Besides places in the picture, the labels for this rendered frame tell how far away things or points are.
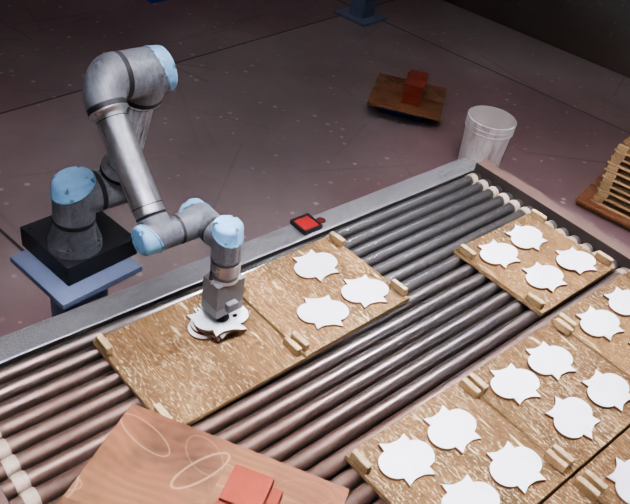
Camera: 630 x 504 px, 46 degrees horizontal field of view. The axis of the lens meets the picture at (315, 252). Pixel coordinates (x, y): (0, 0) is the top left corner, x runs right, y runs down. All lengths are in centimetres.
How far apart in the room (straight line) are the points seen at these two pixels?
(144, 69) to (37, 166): 253
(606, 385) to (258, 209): 237
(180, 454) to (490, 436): 76
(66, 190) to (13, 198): 201
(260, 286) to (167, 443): 67
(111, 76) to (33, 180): 245
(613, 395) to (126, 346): 127
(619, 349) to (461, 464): 69
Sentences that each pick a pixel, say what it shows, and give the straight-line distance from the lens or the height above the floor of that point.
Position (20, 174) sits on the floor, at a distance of 427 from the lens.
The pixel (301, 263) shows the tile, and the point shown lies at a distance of 220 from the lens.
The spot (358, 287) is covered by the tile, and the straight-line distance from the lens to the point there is 215.
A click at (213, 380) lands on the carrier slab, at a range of 185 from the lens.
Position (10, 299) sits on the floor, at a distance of 349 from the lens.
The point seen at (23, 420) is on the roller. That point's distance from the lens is 183.
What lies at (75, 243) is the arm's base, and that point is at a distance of 216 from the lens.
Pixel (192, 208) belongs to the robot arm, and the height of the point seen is 126.
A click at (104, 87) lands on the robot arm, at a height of 151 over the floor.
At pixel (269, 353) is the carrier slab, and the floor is 94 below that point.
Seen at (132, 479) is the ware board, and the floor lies 104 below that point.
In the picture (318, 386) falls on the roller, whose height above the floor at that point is 92.
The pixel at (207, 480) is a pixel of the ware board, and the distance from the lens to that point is 155.
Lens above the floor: 233
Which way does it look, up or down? 38 degrees down
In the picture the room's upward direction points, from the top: 10 degrees clockwise
